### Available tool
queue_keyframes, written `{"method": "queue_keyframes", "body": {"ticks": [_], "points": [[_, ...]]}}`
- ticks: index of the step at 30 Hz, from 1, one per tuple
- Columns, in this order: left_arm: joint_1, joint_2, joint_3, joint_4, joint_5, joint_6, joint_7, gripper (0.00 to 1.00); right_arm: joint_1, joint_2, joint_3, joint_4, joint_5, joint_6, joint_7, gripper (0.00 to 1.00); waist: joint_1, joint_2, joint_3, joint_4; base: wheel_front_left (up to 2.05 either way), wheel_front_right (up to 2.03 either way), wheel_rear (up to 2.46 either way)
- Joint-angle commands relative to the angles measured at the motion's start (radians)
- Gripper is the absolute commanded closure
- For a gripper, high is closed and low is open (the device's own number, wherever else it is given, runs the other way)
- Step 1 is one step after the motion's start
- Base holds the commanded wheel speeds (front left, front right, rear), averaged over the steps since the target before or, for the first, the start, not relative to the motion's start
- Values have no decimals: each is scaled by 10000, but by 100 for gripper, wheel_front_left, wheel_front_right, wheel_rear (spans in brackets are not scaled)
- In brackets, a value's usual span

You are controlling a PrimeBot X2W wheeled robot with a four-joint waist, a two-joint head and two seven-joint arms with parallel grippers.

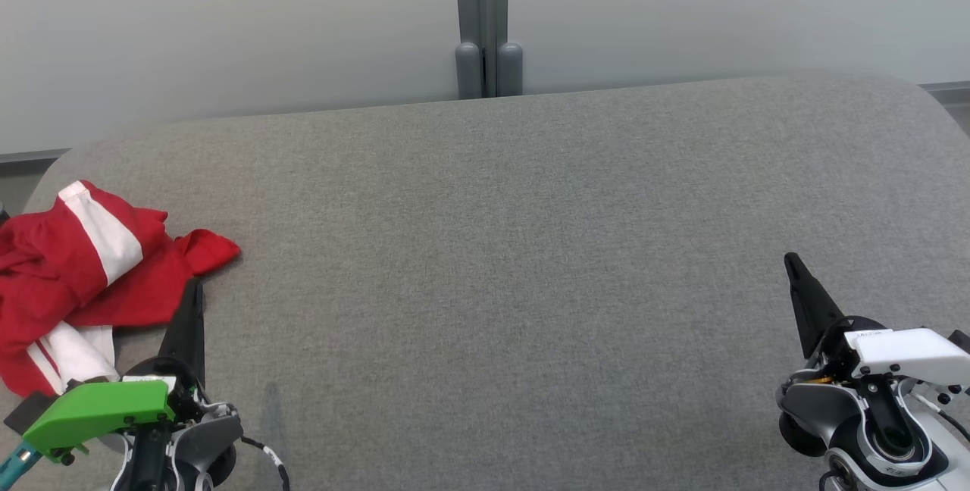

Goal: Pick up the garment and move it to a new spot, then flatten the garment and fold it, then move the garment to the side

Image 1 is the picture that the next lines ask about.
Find teal left camera connector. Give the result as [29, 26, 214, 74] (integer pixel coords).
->
[0, 442, 43, 486]

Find black right camera cable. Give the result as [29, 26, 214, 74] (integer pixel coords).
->
[937, 406, 970, 444]

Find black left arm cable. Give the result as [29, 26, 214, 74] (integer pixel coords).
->
[240, 436, 291, 491]

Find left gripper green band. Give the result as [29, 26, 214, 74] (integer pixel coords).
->
[21, 277, 210, 466]

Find red jersey with white sleeves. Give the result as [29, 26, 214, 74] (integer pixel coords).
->
[0, 229, 242, 399]

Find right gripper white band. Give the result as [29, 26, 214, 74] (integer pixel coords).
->
[784, 252, 970, 393]

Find grey rounded post cover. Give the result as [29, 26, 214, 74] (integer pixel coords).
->
[455, 42, 484, 101]
[496, 42, 524, 98]

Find red shorts with white stripe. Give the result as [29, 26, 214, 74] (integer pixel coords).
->
[0, 180, 169, 317]

